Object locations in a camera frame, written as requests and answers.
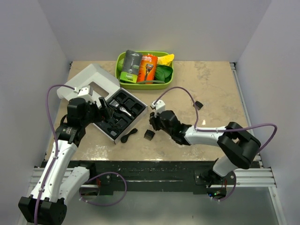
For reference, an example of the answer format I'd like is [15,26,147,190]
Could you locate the green plastic basket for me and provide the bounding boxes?
[115,51,174,90]

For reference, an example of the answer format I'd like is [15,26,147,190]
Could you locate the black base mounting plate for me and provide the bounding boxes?
[42,160,261,195]

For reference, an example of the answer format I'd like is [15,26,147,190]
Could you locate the orange razor package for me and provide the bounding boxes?
[137,54,158,83]

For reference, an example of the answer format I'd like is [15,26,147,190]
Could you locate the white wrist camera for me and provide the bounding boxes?
[73,85,93,97]
[150,100,165,113]

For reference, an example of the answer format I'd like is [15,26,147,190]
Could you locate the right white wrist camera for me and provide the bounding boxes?
[150,100,165,113]

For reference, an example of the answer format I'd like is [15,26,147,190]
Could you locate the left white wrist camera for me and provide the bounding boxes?
[73,85,93,97]

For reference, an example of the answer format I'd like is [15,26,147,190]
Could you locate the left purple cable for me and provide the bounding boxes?
[34,84,77,225]

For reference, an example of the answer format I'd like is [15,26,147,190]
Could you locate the grey green razor package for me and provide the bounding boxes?
[120,50,143,83]

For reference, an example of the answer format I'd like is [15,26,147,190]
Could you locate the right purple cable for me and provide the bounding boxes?
[151,86,278,153]

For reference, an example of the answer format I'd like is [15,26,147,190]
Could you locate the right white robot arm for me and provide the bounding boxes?
[149,110,261,184]

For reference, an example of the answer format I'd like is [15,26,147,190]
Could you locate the black coiled charging cable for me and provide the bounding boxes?
[120,128,138,143]

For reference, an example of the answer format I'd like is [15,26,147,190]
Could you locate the green cloth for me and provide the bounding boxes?
[154,65,173,83]

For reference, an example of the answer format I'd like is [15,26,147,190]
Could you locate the white clipper kit box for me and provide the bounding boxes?
[57,63,148,143]

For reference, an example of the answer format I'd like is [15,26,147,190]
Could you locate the black comb guard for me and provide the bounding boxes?
[144,129,155,141]
[194,101,203,110]

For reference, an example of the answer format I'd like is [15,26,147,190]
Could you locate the black silver hair clipper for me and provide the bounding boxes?
[109,99,134,119]

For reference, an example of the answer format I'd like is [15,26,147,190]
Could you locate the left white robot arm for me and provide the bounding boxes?
[18,97,112,225]

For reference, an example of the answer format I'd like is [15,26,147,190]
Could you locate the purple cable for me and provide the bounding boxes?
[34,84,77,225]
[151,86,278,153]

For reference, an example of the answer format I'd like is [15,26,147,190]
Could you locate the yellow cloth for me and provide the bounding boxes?
[157,54,175,66]

